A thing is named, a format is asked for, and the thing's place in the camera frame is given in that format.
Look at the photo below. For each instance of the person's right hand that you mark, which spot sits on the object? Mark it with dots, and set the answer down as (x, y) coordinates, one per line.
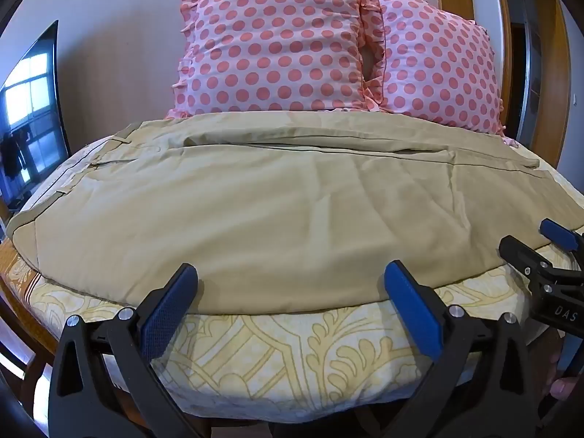
(565, 385)

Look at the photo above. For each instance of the wooden door frame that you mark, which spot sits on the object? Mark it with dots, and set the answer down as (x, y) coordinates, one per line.
(504, 32)

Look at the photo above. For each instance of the olive green blanket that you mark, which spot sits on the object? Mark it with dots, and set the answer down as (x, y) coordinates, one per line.
(273, 219)

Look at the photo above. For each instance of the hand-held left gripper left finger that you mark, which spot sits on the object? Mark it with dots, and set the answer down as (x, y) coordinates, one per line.
(168, 311)

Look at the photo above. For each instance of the yellow patterned bed sheet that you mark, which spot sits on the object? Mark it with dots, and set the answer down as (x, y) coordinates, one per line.
(283, 356)

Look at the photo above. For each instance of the flat screen television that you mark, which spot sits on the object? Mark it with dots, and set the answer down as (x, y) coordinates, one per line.
(29, 118)

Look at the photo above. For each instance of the pink polka dot ruffled pillow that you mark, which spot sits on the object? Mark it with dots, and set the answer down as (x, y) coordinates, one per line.
(438, 64)
(273, 45)

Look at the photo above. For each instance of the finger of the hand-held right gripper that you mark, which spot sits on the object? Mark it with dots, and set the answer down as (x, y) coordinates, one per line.
(520, 253)
(559, 233)

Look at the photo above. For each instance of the wooden bed frame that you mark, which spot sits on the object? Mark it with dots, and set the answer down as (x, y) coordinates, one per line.
(27, 328)

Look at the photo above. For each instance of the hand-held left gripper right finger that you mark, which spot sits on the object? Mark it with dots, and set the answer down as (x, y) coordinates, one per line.
(413, 312)

